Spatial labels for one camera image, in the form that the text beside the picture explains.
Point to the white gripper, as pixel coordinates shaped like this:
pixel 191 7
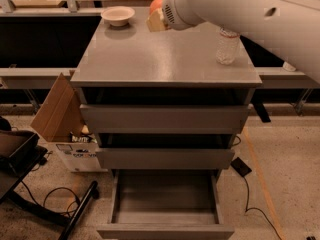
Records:
pixel 174 14

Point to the orange fruit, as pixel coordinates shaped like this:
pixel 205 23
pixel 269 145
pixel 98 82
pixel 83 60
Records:
pixel 156 4

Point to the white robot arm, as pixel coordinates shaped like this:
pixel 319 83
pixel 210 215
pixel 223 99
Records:
pixel 290 29

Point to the grey drawer cabinet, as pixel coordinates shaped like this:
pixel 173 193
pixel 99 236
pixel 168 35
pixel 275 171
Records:
pixel 134 66

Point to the grey top drawer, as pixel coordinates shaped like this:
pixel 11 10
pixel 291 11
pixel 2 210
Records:
pixel 165 119

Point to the grey drawer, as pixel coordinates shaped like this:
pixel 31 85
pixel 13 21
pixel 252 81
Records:
pixel 165 119
pixel 165 205
pixel 138 158

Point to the grey middle drawer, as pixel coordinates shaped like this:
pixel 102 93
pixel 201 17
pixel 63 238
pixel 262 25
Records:
pixel 138 158

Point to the grey bottom drawer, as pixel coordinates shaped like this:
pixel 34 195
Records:
pixel 165 205

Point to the cream ceramic bowl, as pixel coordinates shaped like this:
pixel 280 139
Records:
pixel 117 16

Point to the clear plastic water bottle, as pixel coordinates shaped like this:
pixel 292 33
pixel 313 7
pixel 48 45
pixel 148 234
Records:
pixel 228 45

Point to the open cardboard box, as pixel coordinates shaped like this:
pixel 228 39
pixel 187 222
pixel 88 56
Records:
pixel 60 122

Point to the black power adapter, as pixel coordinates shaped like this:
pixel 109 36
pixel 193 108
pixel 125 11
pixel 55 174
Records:
pixel 241 167

